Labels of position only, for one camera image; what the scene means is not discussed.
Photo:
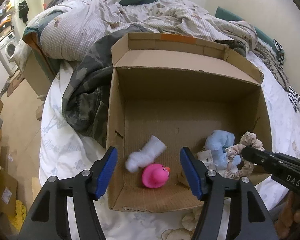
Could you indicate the white sock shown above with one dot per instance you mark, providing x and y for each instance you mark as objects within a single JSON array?
[{"x": 146, "y": 156}]

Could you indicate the person right hand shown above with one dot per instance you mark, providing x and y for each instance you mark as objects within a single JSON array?
[{"x": 287, "y": 217}]

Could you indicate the plastic label bag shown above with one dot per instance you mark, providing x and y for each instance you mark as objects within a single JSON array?
[{"x": 207, "y": 159}]

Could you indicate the white teddy bear bedsheet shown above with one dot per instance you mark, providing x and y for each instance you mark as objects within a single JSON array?
[{"x": 64, "y": 153}]

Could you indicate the open cardboard box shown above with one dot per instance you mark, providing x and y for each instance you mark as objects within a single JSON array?
[{"x": 126, "y": 192}]

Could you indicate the white washing machine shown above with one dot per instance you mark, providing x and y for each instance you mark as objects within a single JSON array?
[{"x": 7, "y": 48}]

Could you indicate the rumpled patterned duvet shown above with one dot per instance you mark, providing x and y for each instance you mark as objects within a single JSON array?
[{"x": 67, "y": 30}]

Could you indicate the light blue fluffy slippers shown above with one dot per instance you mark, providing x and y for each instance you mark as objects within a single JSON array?
[{"x": 217, "y": 142}]

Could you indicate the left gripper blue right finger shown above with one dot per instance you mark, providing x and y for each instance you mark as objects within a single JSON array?
[{"x": 203, "y": 184}]

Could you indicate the striped knitted blanket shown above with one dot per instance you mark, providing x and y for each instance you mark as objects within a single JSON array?
[{"x": 274, "y": 60}]

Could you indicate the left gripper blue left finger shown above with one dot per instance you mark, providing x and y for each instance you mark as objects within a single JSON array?
[{"x": 89, "y": 186}]

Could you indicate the beige lace scrunchie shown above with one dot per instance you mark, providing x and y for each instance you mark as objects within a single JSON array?
[{"x": 236, "y": 165}]

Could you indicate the pink rubber duck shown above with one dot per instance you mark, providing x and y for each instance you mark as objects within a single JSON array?
[{"x": 155, "y": 176}]

